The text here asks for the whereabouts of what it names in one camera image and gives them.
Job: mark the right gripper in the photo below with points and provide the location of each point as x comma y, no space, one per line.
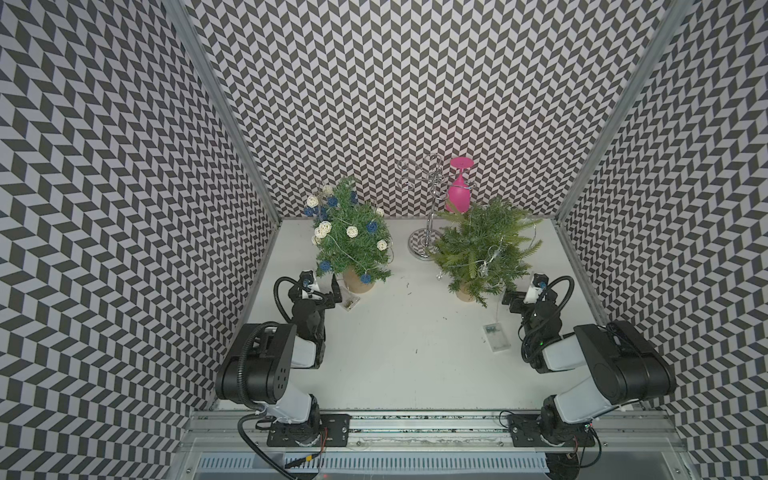
517,299

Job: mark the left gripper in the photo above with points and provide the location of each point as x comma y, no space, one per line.
328,298

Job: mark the blue and white ball garland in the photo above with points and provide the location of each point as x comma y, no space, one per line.
324,228

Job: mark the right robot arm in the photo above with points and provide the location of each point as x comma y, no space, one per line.
624,367

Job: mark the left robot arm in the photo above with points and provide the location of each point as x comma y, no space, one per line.
256,371

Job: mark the dark green small christmas tree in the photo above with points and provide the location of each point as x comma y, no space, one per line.
354,240

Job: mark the light green christmas tree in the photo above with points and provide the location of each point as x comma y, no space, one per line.
483,249

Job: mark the garland battery box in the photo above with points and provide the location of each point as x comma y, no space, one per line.
349,300

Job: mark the clear battery box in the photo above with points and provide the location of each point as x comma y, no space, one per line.
496,337

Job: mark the pink plastic wine glass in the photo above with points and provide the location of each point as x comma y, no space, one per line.
459,193

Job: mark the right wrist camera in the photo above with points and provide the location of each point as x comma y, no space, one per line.
538,285

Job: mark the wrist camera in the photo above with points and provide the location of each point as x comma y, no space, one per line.
538,285
308,284

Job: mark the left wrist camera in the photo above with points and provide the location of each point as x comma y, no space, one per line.
308,284

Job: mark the chrome wire glass rack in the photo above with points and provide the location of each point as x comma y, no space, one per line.
419,232

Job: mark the metal front rail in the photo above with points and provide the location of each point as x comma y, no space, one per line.
468,430

